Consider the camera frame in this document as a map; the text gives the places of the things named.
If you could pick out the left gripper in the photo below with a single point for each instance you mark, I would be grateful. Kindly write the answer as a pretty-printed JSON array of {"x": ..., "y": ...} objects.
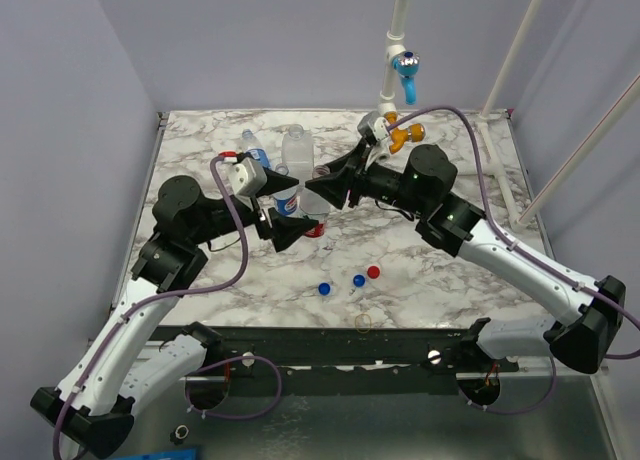
[{"x": 284, "y": 230}]

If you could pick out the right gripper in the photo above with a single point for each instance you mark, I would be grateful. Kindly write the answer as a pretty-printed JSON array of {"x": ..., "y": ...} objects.
[{"x": 356, "y": 175}]

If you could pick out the blue label bottle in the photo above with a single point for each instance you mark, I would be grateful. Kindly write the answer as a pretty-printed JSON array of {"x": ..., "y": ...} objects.
[
  {"x": 313, "y": 206},
  {"x": 255, "y": 148}
]

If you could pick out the large clear juice bottle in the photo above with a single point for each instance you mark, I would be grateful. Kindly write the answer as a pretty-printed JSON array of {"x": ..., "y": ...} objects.
[{"x": 297, "y": 152}]

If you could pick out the blue bottle cap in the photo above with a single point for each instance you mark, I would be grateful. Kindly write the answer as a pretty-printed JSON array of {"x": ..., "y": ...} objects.
[
  {"x": 324, "y": 288},
  {"x": 358, "y": 281}
]

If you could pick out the red bottle cap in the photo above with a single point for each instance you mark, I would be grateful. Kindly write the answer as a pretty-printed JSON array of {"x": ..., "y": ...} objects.
[{"x": 373, "y": 272}]

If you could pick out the red label bottle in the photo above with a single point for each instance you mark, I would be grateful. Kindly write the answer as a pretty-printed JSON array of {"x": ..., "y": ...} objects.
[{"x": 287, "y": 203}]

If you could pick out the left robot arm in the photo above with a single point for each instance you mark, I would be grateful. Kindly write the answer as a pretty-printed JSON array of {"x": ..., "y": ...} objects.
[{"x": 93, "y": 408}]

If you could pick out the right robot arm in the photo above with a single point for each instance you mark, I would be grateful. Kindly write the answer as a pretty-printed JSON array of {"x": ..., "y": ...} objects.
[{"x": 581, "y": 318}]

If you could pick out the yellow brass faucet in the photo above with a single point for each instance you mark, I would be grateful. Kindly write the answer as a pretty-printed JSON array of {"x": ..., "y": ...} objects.
[{"x": 399, "y": 137}]

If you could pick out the blue faucet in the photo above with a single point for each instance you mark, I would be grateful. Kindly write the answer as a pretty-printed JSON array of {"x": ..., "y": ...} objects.
[{"x": 407, "y": 64}]

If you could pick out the rubber band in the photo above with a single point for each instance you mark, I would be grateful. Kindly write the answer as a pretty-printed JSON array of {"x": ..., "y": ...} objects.
[{"x": 363, "y": 323}]

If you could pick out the blue box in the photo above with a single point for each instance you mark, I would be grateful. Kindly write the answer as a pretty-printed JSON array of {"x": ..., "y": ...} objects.
[{"x": 179, "y": 454}]

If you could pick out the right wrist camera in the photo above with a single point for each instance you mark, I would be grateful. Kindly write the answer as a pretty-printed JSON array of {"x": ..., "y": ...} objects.
[{"x": 373, "y": 127}]

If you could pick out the white PVC pipe frame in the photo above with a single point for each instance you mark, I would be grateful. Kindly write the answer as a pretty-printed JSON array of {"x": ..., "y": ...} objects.
[{"x": 395, "y": 45}]

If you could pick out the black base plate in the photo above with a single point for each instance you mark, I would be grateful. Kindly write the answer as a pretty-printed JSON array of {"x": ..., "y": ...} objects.
[{"x": 343, "y": 361}]

